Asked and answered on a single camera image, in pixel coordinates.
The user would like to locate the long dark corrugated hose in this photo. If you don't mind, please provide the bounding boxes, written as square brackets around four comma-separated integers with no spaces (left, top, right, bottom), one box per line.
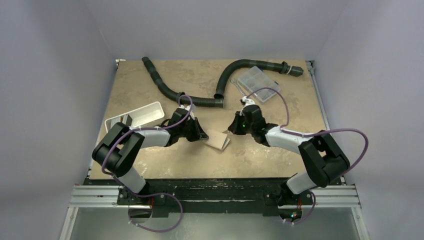
[141,56,224,109]

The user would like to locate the curved dark corrugated hose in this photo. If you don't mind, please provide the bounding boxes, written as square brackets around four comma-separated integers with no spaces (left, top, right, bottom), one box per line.
[213,59,304,100]

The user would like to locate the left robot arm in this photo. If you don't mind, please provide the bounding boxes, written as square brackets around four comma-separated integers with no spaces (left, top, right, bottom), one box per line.
[91,107,209,205]

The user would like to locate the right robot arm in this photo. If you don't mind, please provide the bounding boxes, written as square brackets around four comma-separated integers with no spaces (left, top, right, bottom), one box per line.
[227,104,351,206]

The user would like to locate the beige card holder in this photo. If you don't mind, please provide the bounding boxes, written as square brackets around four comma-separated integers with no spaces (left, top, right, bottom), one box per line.
[202,129,230,151]

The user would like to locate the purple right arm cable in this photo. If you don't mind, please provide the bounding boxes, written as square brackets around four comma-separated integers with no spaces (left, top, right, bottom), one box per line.
[244,87,370,225]

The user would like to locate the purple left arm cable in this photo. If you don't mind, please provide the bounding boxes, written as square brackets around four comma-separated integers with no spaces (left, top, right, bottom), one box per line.
[100,94,194,233]

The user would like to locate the silver open-end wrench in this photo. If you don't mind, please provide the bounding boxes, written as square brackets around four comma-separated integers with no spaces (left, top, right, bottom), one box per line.
[230,78,247,96]

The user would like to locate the white plastic tray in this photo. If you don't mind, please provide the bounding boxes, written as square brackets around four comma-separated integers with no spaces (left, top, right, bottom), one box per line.
[104,101,165,133]

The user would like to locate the aluminium frame rail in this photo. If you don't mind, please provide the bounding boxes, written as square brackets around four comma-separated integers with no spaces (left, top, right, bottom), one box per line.
[59,184,370,240]

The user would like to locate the silver cards in tray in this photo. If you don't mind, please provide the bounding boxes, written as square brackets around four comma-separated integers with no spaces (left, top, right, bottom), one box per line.
[110,114,133,128]

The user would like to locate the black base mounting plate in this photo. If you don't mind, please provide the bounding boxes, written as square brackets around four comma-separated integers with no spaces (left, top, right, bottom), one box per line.
[82,177,343,219]

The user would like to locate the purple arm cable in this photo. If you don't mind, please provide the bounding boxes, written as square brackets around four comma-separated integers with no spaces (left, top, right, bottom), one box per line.
[100,94,194,233]
[244,87,370,225]

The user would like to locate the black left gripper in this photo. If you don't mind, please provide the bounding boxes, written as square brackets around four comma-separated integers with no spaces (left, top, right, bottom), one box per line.
[178,117,208,142]

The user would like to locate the clear plastic compartment box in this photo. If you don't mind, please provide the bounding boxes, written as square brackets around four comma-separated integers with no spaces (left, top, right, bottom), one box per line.
[238,66,281,104]

